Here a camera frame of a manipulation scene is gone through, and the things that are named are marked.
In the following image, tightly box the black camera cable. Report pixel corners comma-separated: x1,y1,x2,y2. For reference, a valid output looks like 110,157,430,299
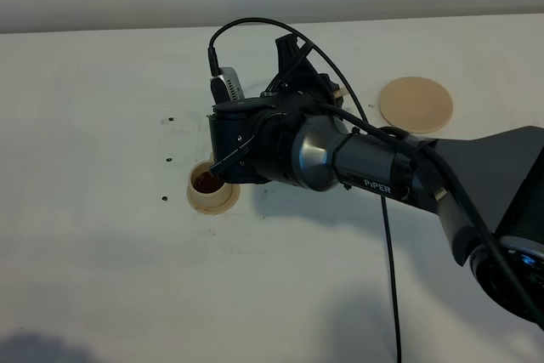
207,18,544,363

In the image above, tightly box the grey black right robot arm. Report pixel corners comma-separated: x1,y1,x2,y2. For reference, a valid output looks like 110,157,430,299
208,35,543,325

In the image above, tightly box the tan ceramic teapot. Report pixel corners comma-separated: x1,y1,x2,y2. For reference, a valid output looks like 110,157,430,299
333,87,348,107

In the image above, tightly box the tan teacup front left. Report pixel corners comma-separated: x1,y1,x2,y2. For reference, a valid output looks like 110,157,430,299
188,161,232,210

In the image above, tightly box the tan saucer front left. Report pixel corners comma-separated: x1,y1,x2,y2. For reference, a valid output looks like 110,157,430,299
189,183,240,215

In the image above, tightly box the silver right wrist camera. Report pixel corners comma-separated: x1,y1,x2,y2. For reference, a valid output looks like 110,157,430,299
210,67,245,105

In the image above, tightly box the round tan teapot coaster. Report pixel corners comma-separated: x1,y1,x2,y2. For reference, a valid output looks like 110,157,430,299
379,77,454,134

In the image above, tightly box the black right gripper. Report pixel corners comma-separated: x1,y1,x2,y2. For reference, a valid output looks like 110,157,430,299
208,34,343,185

